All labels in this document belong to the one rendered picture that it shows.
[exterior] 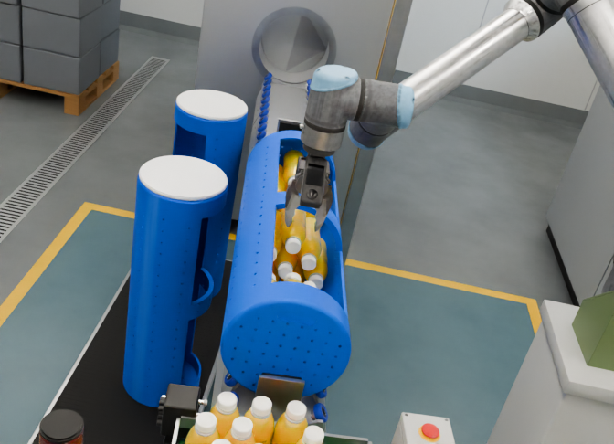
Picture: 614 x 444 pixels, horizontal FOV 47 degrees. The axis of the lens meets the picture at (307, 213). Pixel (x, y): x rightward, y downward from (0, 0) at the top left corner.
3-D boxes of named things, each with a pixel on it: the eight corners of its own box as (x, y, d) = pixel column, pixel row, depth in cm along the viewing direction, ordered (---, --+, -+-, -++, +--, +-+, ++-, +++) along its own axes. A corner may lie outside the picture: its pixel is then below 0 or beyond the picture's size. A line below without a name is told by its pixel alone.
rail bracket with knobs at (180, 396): (204, 420, 158) (209, 386, 153) (200, 446, 152) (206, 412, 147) (160, 415, 157) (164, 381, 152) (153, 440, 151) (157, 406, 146)
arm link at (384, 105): (404, 100, 158) (350, 90, 156) (420, 79, 147) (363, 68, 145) (401, 140, 156) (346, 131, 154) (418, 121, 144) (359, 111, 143)
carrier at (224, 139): (181, 258, 338) (144, 286, 315) (201, 86, 295) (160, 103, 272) (232, 280, 330) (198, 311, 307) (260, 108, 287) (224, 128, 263)
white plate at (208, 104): (202, 83, 294) (201, 86, 294) (162, 100, 271) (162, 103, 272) (259, 104, 286) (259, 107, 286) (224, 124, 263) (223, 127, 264)
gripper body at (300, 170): (325, 184, 164) (336, 137, 158) (326, 202, 157) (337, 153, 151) (292, 178, 163) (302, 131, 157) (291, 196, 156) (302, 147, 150)
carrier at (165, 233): (130, 414, 252) (207, 402, 263) (147, 203, 208) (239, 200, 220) (117, 359, 273) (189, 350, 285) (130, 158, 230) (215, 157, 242)
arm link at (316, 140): (345, 136, 148) (300, 129, 147) (341, 157, 150) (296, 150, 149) (344, 120, 155) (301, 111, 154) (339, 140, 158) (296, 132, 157)
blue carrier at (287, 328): (321, 216, 238) (345, 141, 224) (331, 410, 162) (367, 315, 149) (238, 197, 234) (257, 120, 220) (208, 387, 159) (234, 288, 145)
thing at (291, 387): (295, 416, 161) (304, 375, 154) (294, 424, 159) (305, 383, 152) (251, 410, 160) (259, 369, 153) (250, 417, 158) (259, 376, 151)
